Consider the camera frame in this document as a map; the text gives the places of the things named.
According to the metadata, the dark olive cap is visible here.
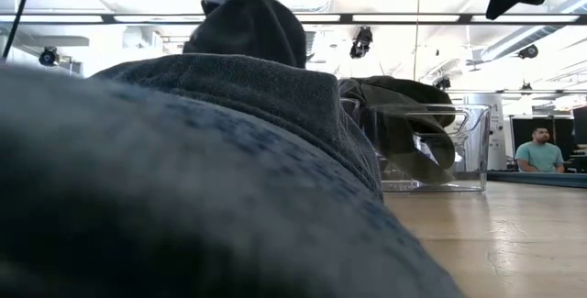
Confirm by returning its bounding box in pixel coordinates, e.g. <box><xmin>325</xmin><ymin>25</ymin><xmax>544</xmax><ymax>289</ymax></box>
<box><xmin>338</xmin><ymin>75</ymin><xmax>458</xmax><ymax>187</ymax></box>

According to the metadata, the ceiling air vent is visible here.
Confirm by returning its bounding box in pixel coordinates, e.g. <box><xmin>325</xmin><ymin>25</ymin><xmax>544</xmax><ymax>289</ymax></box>
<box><xmin>305</xmin><ymin>30</ymin><xmax>317</xmax><ymax>63</ymax></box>

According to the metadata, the black partition panel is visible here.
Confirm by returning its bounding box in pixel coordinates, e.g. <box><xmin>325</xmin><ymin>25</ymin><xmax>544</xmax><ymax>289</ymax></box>
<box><xmin>510</xmin><ymin>115</ymin><xmax>575</xmax><ymax>171</ymax></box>

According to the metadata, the white pillar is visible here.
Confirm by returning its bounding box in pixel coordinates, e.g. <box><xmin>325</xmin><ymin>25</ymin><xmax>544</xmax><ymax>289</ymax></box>
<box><xmin>476</xmin><ymin>94</ymin><xmax>511</xmax><ymax>171</ymax></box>

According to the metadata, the clear plastic bin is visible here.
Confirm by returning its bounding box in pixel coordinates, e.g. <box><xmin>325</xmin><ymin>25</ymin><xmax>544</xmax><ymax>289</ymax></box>
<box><xmin>339</xmin><ymin>98</ymin><xmax>493</xmax><ymax>193</ymax></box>

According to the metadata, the person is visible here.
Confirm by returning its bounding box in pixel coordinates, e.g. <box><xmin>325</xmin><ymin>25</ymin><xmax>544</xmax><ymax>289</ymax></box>
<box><xmin>514</xmin><ymin>126</ymin><xmax>566</xmax><ymax>174</ymax></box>

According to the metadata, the dark blue table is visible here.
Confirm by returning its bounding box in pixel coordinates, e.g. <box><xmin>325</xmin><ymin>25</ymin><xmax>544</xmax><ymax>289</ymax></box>
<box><xmin>485</xmin><ymin>171</ymin><xmax>587</xmax><ymax>190</ymax></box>

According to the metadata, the blue denim cap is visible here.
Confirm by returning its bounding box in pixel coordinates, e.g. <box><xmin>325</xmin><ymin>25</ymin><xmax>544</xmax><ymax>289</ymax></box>
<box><xmin>0</xmin><ymin>53</ymin><xmax>464</xmax><ymax>298</ymax></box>

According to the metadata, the black cable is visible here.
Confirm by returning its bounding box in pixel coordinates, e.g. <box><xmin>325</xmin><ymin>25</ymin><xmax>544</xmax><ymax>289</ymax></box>
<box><xmin>1</xmin><ymin>0</ymin><xmax>36</xmax><ymax>61</ymax></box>

